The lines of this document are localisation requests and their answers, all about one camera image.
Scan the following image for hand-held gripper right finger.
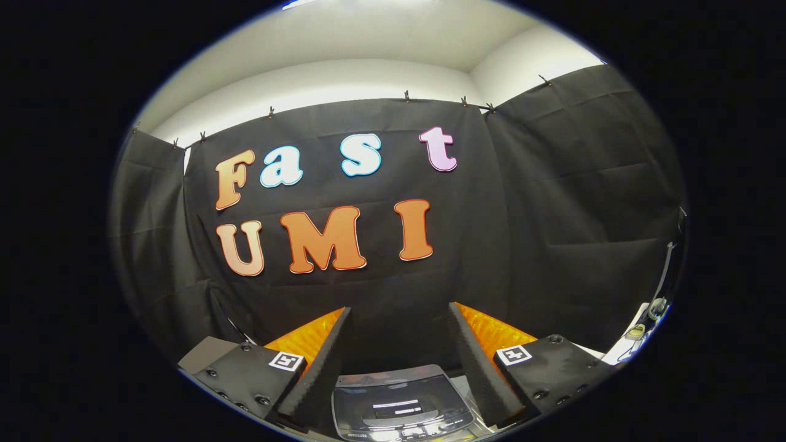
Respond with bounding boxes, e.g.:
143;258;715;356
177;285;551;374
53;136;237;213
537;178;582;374
448;302;618;429

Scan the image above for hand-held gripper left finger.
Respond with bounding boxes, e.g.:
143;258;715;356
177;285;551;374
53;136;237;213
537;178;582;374
193;307;352;432

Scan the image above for grey washing machine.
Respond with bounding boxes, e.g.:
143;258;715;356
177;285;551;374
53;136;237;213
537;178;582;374
332;364;492;442

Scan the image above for dark washing machine lid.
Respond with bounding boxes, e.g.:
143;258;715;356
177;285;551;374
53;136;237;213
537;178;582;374
333;364;475;432

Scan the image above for white board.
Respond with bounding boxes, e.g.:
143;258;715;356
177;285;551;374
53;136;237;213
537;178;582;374
577;303;652;366

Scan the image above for black backdrop cloth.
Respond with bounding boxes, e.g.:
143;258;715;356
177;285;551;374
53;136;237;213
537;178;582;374
111;64;688;369

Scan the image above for row of cloth clips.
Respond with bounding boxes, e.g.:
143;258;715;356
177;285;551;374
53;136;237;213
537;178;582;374
132;74;552;151

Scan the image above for grey cable with plug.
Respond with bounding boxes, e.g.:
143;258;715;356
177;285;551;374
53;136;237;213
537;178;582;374
650;241;677;320

